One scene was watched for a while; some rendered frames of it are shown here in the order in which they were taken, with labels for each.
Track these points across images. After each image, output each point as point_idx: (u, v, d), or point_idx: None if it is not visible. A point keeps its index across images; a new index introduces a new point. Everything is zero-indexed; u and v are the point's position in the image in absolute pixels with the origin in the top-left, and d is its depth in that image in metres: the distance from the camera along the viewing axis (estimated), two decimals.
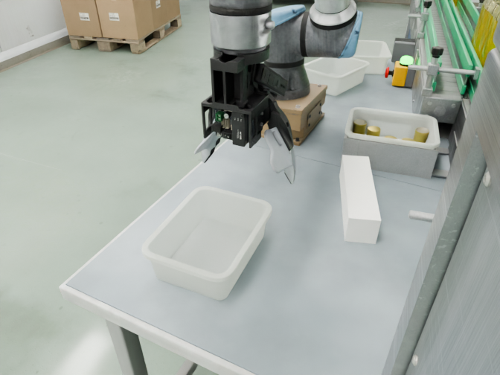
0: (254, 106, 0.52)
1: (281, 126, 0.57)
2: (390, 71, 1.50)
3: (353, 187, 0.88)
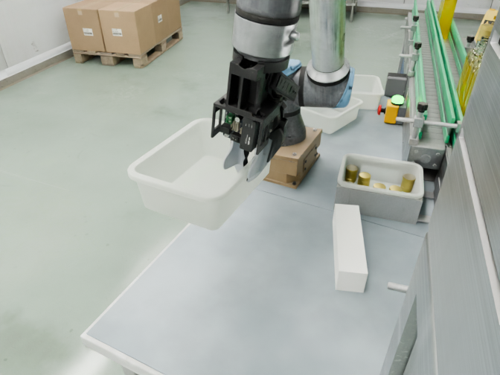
0: (267, 114, 0.51)
1: (277, 142, 0.59)
2: (382, 109, 1.59)
3: (343, 238, 0.97)
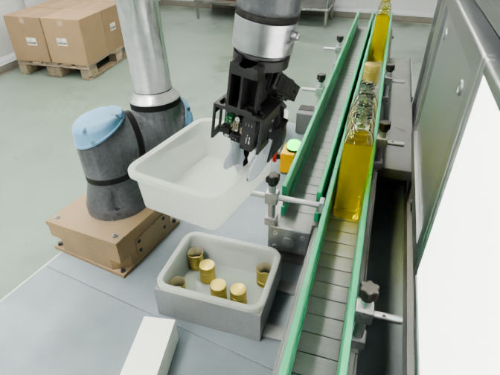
0: (267, 114, 0.51)
1: (277, 142, 0.59)
2: (278, 155, 1.29)
3: None
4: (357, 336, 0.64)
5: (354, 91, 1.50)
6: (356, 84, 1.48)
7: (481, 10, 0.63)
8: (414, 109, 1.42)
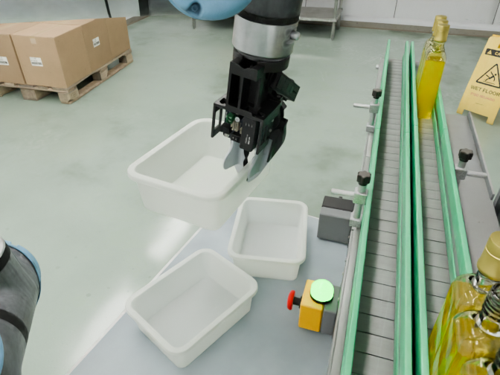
0: (267, 114, 0.51)
1: (277, 142, 0.59)
2: (296, 301, 0.83)
3: None
4: None
5: None
6: None
7: None
8: (497, 212, 0.95)
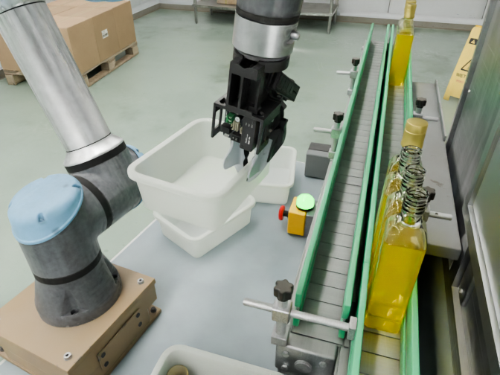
0: (267, 114, 0.51)
1: (277, 142, 0.59)
2: (286, 213, 1.06)
3: None
4: None
5: None
6: (376, 119, 1.25)
7: None
8: (448, 150, 1.18)
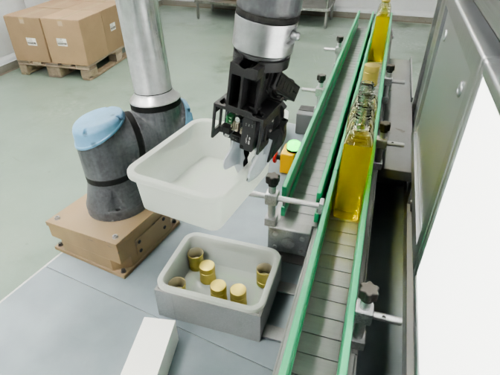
0: (267, 114, 0.51)
1: (277, 142, 0.59)
2: (278, 156, 1.30)
3: None
4: (357, 337, 0.64)
5: (354, 91, 1.50)
6: (356, 85, 1.48)
7: (481, 12, 0.63)
8: (414, 109, 1.42)
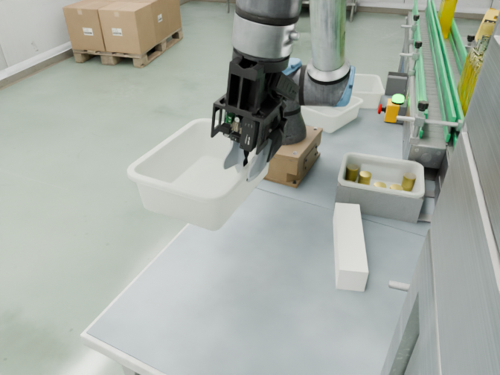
0: (267, 114, 0.51)
1: (277, 142, 0.59)
2: (383, 109, 1.59)
3: (344, 236, 0.96)
4: None
5: None
6: None
7: None
8: None
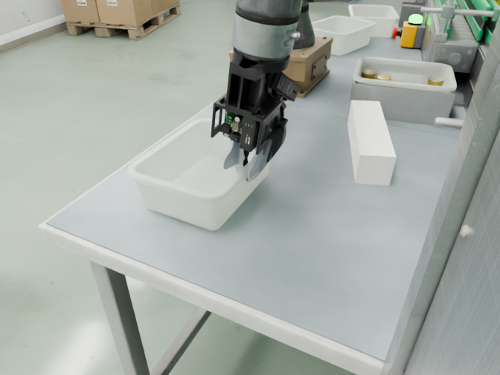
0: (267, 114, 0.51)
1: (277, 142, 0.59)
2: (398, 32, 1.42)
3: (363, 127, 0.80)
4: None
5: None
6: None
7: None
8: None
